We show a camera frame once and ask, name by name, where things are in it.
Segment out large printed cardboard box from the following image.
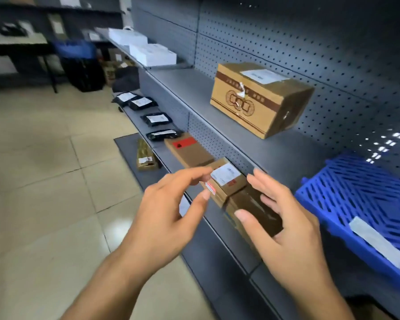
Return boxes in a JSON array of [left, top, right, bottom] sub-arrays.
[[209, 62, 316, 140]]

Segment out blue bin liner bag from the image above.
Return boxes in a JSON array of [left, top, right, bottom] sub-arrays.
[[52, 40, 98, 60]]

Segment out large white box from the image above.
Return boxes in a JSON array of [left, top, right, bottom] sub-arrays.
[[108, 28, 148, 48]]

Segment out black mailer bag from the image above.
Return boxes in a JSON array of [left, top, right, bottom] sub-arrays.
[[128, 96, 159, 112], [145, 128, 184, 142], [140, 112, 173, 128], [112, 91, 139, 108]]

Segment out dark storage rack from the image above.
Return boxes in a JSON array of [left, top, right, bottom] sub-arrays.
[[0, 0, 124, 64]]

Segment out open cardboard carton black logo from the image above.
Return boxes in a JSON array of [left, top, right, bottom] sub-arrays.
[[101, 60, 122, 87]]

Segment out white paper label card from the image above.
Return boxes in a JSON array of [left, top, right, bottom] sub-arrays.
[[348, 216, 400, 270]]

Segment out pale green table black legs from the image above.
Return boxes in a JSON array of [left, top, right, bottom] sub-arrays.
[[0, 31, 59, 97]]

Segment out brown box red striped sticker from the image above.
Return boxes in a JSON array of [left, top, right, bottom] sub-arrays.
[[199, 157, 248, 209]]

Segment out person's right hand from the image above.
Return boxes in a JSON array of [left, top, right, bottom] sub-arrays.
[[234, 167, 335, 300]]

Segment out brown taped cardboard box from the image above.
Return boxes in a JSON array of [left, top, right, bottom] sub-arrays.
[[224, 183, 284, 252]]

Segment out person's right forearm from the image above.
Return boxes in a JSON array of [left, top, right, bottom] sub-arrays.
[[285, 280, 356, 320]]

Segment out person's left forearm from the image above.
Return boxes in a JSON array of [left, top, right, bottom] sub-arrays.
[[60, 249, 160, 320]]

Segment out brown box red label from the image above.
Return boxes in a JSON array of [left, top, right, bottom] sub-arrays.
[[164, 132, 216, 169]]

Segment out blue plastic pallet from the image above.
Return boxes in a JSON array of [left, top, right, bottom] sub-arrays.
[[294, 152, 400, 297]]

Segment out small gold packet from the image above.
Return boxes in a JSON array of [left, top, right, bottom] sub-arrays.
[[136, 139, 159, 172]]

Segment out black label printer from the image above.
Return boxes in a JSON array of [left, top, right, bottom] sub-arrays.
[[0, 20, 30, 38]]

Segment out person's left hand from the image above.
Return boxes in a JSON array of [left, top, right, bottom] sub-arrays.
[[117, 166, 215, 281]]

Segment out grey metal shelving unit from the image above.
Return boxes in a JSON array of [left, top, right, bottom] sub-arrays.
[[95, 0, 400, 320]]

